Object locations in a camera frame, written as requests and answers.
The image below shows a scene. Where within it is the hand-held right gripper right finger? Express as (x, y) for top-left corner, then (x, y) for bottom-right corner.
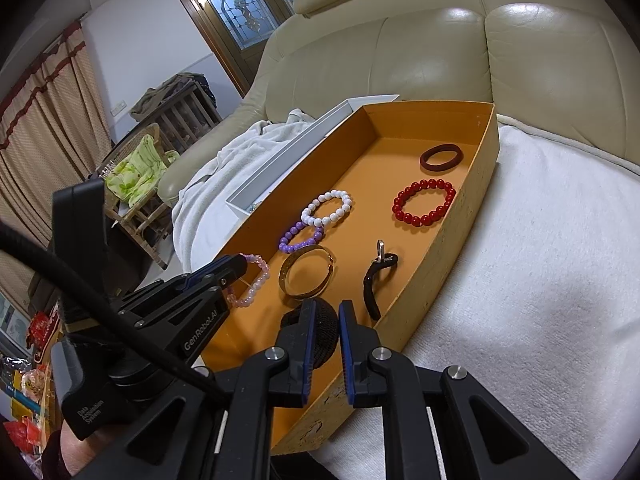
(338, 300), (571, 480)

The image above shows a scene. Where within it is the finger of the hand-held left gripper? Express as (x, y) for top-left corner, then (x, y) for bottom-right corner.
(114, 256), (250, 312)
(119, 285), (232, 362)

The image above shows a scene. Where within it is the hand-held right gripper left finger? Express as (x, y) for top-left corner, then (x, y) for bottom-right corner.
(100, 300), (317, 480)

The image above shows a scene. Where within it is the black round mesh hair accessory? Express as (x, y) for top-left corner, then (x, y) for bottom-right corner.
(280, 297), (341, 368)

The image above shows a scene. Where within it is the pink bead bracelet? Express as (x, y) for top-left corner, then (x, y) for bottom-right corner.
(223, 253), (271, 309)

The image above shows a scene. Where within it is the black hair tie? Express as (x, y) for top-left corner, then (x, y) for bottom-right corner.
(362, 240), (399, 322)

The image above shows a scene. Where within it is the white bead bracelet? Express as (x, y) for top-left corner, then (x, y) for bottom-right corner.
(300, 189), (354, 228)

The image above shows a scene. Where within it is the orange cardboard box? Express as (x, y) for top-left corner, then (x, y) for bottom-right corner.
(197, 101), (501, 456)

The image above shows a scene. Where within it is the person's left hand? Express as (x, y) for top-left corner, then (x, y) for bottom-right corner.
(42, 425), (118, 480)

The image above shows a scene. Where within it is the wicker chair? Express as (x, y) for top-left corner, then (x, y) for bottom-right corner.
(102, 122), (181, 271)

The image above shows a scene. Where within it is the gold metal bangle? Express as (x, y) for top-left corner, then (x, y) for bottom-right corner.
(279, 244), (337, 297)

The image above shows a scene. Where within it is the green floral cushion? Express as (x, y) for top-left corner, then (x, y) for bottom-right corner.
(105, 134), (180, 208)

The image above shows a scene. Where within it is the beige curtain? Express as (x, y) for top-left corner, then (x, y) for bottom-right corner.
(0, 20), (113, 321)

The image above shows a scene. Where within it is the pile of colourful packages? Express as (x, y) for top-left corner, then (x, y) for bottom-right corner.
(0, 300), (66, 461)

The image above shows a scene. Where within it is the white box lid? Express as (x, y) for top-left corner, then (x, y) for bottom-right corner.
(225, 94), (401, 221)

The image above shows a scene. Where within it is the wooden slatted crib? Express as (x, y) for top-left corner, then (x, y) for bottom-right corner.
(130, 74), (223, 153)

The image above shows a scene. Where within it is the clothes pile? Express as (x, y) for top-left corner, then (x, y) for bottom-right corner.
(130, 72), (216, 121)

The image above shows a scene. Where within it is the dark red bangle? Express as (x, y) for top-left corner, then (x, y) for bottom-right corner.
(419, 143), (465, 173)

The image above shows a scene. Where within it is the white blanket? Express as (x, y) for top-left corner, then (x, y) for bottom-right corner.
(170, 107), (640, 480)

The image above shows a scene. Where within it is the brown wooden glass door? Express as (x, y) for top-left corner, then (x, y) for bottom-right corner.
(162, 0), (326, 98)

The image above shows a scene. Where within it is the beige leather sofa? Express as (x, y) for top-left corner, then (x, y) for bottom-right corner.
(157, 0), (640, 211)

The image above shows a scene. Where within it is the black cable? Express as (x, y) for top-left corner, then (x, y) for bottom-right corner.
(0, 220), (231, 403)

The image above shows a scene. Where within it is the purple bead bracelet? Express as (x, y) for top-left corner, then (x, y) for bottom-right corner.
(278, 222), (326, 255)

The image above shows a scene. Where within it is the red bead bracelet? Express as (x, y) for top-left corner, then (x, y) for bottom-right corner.
(391, 179), (457, 227)

